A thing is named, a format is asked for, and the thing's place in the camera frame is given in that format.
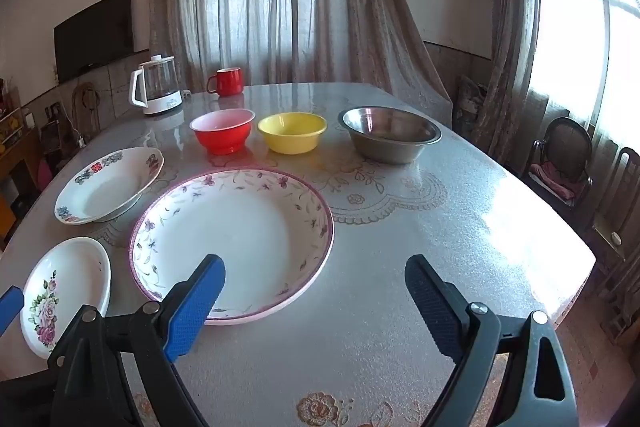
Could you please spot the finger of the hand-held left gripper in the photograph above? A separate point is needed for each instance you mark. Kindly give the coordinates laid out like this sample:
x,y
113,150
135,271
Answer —
x,y
9,309

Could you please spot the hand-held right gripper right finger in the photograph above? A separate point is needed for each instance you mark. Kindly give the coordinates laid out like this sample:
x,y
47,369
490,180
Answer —
x,y
435,307

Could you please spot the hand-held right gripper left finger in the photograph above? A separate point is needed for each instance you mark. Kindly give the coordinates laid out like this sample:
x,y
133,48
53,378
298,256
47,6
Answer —
x,y
192,307

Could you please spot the small pink rose plate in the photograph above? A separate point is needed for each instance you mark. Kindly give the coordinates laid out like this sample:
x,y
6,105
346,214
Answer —
x,y
70,277

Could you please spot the large purple-rimmed floral plate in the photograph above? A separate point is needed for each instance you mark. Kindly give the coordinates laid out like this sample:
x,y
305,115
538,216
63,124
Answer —
x,y
240,232

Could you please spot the medium red-blue patterned plate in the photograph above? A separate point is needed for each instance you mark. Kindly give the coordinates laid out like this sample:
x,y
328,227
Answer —
x,y
107,197

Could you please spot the stainless steel bowl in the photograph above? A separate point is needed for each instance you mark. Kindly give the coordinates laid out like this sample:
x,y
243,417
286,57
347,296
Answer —
x,y
390,149

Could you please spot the red plastic bowl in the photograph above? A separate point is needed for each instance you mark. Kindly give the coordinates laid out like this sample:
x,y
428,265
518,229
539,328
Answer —
x,y
222,142

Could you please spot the yellow plastic bowl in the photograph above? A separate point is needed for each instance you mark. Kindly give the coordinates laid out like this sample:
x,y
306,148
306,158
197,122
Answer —
x,y
292,142

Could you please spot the gold lace table mat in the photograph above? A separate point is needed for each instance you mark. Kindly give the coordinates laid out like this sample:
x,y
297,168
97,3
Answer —
x,y
380,202

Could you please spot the wooden cabinet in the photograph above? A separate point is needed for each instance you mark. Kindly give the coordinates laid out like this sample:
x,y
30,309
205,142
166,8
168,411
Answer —
x,y
20,167

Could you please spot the pink chair cushion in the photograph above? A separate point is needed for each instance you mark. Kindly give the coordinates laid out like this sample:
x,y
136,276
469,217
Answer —
x,y
552,179

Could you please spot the grey patterned bundle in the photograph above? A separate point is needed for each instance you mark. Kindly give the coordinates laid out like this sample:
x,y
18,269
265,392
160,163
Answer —
x,y
472,102

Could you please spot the dark wooden round-back chair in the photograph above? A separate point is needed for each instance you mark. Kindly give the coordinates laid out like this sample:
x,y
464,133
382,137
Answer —
x,y
565,142

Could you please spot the dark wooden slatted chair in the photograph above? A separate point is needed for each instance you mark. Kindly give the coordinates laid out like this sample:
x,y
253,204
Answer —
x,y
622,207

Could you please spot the white glass electric kettle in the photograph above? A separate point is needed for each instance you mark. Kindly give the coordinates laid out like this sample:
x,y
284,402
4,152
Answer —
x,y
160,92

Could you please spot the red mug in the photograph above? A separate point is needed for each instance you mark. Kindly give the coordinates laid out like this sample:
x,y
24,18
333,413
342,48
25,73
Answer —
x,y
229,82

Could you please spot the narrow beige sheer curtain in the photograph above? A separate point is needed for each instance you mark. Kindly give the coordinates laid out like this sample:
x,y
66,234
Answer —
x,y
510,32

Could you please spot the wide beige sheer curtain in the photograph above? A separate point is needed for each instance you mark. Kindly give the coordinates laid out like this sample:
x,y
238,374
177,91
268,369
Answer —
x,y
280,7

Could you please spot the bright window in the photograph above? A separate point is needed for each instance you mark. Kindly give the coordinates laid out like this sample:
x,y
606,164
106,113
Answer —
x,y
590,32

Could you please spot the black wall television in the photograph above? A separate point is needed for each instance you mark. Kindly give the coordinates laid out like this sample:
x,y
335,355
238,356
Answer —
x,y
95,37

